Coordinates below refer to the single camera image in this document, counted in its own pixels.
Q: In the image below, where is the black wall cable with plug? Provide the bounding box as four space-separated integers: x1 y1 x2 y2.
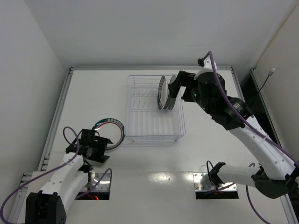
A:
258 68 276 93

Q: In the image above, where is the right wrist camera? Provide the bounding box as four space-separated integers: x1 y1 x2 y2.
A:
194 56 217 80

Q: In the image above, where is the purple cable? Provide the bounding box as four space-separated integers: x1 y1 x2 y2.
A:
0 126 113 224
198 51 299 224

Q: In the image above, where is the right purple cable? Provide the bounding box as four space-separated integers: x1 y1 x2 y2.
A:
198 51 299 224

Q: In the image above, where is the green red rimmed plate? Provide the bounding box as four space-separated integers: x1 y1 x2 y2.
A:
157 75 170 110
92 118 125 152

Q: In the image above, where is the metal base plate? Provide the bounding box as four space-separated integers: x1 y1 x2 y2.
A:
80 172 111 193
193 172 237 193

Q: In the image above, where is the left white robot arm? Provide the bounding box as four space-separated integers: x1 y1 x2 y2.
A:
25 129 112 224

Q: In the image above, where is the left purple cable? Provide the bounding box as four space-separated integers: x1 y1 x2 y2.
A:
0 126 113 224

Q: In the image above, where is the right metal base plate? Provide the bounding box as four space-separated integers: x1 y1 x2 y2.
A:
193 172 237 193

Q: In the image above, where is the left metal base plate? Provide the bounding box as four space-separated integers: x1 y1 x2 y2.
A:
80 172 111 193

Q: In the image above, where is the white plate with characters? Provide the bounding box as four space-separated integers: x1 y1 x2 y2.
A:
168 75 178 111

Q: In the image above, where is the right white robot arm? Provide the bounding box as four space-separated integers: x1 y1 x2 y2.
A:
168 70 299 199

